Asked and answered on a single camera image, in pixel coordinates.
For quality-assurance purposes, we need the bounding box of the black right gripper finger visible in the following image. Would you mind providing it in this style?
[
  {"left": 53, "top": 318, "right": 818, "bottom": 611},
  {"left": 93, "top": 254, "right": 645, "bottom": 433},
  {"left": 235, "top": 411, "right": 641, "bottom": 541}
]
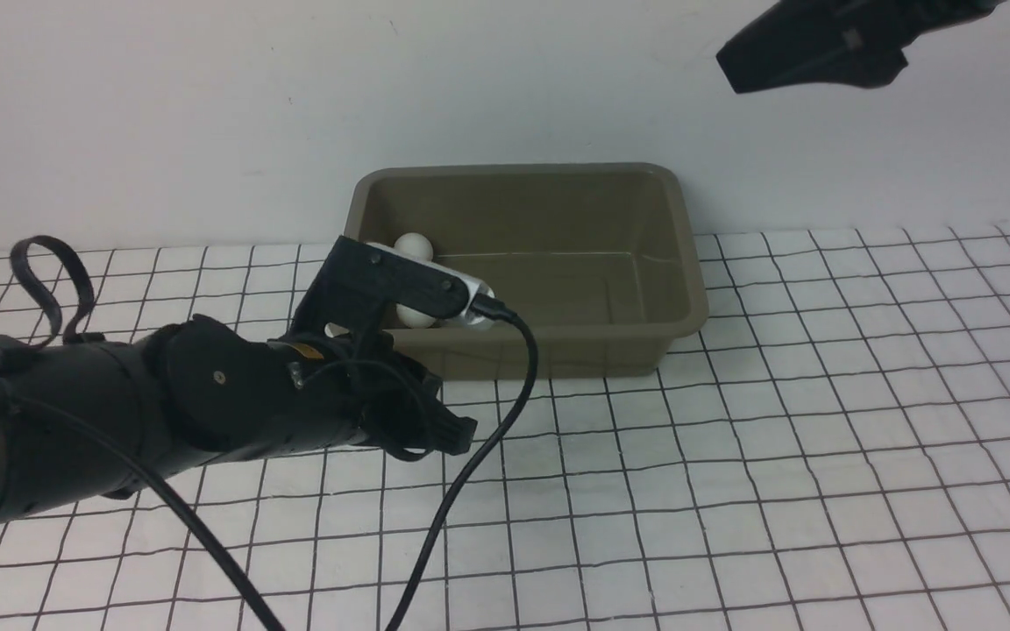
[{"left": 716, "top": 1, "right": 909, "bottom": 95}]

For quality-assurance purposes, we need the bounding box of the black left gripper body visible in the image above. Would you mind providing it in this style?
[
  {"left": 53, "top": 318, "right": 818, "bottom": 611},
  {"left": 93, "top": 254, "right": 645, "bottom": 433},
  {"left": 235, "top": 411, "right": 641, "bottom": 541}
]
[{"left": 158, "top": 315, "right": 478, "bottom": 463}]

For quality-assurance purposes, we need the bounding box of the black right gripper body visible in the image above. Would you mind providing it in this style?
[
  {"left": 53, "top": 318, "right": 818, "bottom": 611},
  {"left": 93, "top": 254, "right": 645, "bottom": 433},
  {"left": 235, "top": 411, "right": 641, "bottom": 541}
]
[{"left": 855, "top": 1, "right": 1002, "bottom": 49}]

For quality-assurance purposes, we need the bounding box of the white ping-pong ball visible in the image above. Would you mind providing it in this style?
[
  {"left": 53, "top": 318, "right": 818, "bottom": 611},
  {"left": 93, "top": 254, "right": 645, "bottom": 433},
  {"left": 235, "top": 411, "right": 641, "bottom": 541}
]
[
  {"left": 395, "top": 304, "right": 438, "bottom": 329},
  {"left": 394, "top": 232, "right": 436, "bottom": 262}
]

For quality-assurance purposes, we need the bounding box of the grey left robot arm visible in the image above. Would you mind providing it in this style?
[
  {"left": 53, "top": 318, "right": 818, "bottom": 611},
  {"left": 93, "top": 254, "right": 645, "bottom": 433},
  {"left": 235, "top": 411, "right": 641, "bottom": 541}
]
[{"left": 0, "top": 235, "right": 487, "bottom": 524}]

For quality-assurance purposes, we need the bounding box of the olive plastic bin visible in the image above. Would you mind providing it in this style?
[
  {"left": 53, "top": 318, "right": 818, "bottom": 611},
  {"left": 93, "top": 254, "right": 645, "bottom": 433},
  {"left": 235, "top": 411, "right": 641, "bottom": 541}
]
[{"left": 344, "top": 163, "right": 709, "bottom": 379}]

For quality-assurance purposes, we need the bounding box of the white checkered tablecloth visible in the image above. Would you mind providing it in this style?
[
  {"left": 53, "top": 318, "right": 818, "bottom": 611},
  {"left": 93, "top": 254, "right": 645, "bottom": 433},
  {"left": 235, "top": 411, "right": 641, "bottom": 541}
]
[{"left": 0, "top": 226, "right": 1010, "bottom": 630}]

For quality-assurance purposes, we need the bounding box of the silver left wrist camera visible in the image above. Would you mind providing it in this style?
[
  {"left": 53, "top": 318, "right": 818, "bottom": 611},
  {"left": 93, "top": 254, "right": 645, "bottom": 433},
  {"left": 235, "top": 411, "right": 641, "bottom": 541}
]
[{"left": 290, "top": 235, "right": 506, "bottom": 338}]

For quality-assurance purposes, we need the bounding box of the black left camera cable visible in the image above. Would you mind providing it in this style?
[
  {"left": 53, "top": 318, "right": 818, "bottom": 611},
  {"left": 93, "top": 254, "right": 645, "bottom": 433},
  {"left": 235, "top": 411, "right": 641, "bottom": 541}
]
[{"left": 0, "top": 296, "right": 541, "bottom": 631}]

